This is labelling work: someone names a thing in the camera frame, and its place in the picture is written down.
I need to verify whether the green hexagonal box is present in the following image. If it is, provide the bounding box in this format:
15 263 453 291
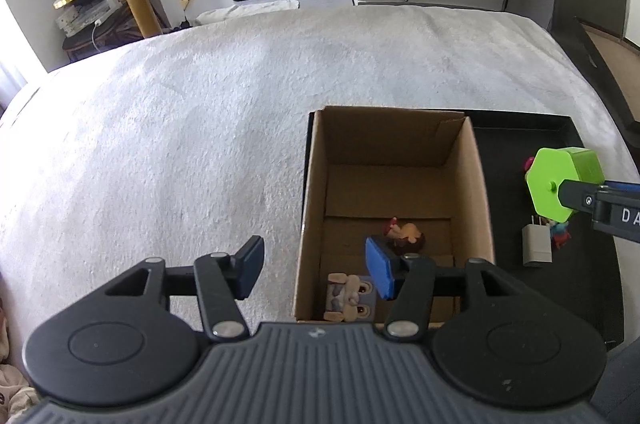
525 147 605 222

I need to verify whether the pink haired figurine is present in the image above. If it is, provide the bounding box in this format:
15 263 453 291
524 156 535 173

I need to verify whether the white charger plug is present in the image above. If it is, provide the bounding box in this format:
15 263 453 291
522 215 552 267

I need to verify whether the blue and red figurine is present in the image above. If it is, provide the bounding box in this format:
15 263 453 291
549 220 570 250

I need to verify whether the brown haired figurine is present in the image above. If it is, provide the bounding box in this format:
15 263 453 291
383 217 425 255

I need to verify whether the grey bunny block toy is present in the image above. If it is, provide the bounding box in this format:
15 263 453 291
323 272 376 323

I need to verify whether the black tray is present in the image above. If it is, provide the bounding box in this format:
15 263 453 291
293 106 624 348

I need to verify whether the white bed blanket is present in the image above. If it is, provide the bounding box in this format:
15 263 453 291
1 6 639 350

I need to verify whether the dark framed board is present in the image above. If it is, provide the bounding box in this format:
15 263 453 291
551 0 639 147

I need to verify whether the white floor towel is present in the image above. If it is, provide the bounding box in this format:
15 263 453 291
194 0 300 25

